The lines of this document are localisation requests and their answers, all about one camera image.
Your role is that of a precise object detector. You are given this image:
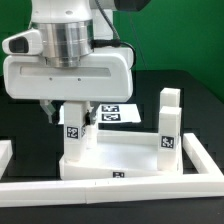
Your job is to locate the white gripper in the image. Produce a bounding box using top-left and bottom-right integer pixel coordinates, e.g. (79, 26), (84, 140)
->
(3, 48), (133, 125)

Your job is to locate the white desk top tray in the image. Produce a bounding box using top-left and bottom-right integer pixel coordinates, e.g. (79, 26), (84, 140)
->
(59, 130), (183, 180)

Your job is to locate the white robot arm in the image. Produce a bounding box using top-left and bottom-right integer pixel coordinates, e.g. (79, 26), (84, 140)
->
(2, 0), (151, 124)

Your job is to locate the white marker sheet with tags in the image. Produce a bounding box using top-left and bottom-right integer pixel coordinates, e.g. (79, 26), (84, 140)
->
(58, 104), (142, 126)

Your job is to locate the white block left edge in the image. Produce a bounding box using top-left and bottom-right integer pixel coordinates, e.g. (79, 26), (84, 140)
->
(0, 140), (12, 178)

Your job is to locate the white L-shaped fence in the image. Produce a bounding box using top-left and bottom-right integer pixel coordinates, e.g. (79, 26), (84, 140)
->
(0, 133), (224, 207)

